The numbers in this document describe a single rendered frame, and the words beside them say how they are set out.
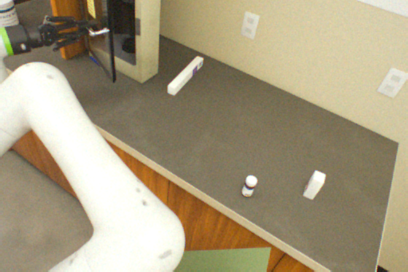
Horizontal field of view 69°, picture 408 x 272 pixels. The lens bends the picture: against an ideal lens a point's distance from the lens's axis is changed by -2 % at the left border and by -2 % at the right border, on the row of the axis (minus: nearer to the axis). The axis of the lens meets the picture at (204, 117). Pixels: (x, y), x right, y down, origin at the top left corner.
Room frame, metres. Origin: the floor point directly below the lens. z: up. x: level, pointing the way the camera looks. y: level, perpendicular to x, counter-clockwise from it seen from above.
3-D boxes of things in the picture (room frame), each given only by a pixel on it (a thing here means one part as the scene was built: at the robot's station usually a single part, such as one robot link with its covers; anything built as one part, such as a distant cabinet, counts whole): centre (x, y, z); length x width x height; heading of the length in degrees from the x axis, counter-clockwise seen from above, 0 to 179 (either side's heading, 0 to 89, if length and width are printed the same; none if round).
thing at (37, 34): (0.88, 0.59, 1.20); 0.09 x 0.07 x 0.08; 132
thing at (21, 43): (0.82, 0.64, 1.20); 0.12 x 0.06 x 0.09; 42
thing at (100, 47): (1.05, 0.47, 1.19); 0.30 x 0.01 x 0.40; 41
